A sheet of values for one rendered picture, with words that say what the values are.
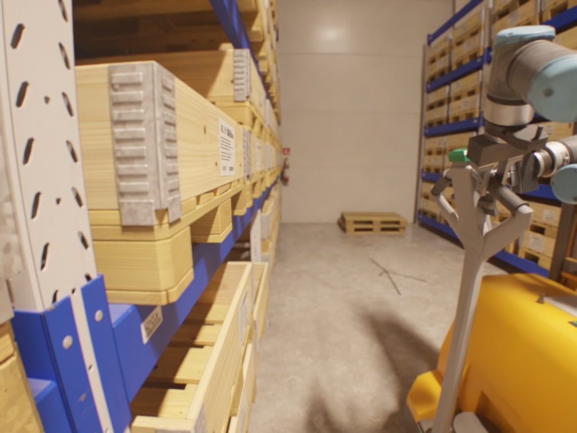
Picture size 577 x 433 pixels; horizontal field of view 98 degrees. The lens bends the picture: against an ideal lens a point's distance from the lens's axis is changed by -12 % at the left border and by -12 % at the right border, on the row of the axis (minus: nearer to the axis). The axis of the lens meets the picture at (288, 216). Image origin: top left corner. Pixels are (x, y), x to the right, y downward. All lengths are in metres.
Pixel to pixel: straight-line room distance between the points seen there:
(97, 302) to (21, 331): 0.08
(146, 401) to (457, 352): 0.92
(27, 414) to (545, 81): 0.64
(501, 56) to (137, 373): 0.80
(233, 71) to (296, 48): 5.40
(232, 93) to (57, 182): 1.03
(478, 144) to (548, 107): 0.20
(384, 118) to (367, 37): 1.75
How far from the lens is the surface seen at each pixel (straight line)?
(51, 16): 0.39
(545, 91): 0.53
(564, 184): 0.88
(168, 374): 1.00
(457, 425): 1.38
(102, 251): 0.48
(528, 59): 0.58
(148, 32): 1.91
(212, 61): 1.36
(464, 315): 1.00
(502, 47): 0.64
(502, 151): 0.73
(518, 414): 1.28
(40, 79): 0.36
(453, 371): 1.11
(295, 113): 6.35
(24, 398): 0.25
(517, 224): 0.76
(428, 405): 1.56
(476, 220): 0.88
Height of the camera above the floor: 1.39
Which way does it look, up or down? 11 degrees down
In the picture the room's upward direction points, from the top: straight up
